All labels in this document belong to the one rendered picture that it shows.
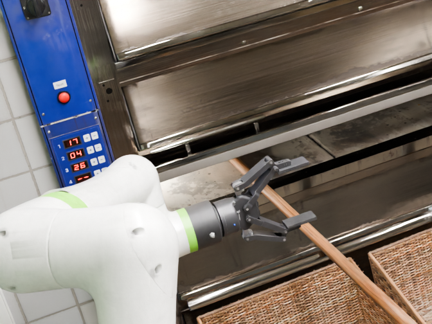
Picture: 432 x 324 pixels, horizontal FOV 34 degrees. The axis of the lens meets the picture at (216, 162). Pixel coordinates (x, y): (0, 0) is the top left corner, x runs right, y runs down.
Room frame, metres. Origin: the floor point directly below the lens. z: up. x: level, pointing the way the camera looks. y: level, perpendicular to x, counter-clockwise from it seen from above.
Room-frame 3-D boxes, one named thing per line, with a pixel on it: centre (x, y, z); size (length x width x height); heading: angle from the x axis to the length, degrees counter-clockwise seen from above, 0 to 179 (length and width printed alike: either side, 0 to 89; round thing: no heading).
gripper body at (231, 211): (1.25, -0.02, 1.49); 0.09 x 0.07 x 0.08; 103
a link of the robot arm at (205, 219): (1.23, 0.05, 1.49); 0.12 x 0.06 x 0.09; 13
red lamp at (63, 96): (1.69, 0.34, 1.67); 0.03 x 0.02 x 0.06; 103
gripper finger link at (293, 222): (1.28, -0.15, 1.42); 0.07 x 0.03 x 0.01; 103
